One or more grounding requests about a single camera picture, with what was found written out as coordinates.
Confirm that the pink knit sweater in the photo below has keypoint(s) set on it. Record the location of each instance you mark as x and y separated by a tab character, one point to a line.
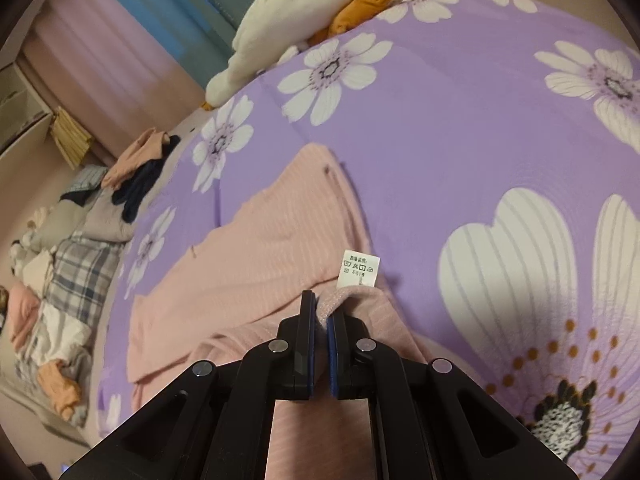
229	294

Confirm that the folded pink towel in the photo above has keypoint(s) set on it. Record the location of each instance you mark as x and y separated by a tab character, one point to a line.
23	308

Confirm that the white goose plush toy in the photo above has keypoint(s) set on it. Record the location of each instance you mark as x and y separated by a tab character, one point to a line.
271	27

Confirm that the grey headboard pillow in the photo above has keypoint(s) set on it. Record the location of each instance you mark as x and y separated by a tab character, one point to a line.
63	220

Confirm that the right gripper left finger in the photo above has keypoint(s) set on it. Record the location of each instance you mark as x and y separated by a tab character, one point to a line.
212	422

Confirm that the cream folded cloth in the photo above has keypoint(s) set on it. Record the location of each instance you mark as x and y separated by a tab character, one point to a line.
38	273

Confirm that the striped folded cloth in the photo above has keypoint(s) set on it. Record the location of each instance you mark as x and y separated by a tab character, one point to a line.
85	184

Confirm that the white wall shelf unit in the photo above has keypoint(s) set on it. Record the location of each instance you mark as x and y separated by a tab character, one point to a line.
24	114

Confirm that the plaid blue grey quilt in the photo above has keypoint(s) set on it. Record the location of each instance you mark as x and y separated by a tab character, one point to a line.
72	304

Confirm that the orange crumpled garment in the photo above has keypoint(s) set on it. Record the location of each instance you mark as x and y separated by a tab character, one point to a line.
64	393

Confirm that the purple floral bed sheet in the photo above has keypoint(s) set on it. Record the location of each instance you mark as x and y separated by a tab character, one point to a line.
494	147

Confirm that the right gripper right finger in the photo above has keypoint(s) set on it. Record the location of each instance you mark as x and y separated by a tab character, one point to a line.
430	421

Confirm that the folded pink garment on stack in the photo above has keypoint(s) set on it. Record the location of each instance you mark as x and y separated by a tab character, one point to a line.
148	146

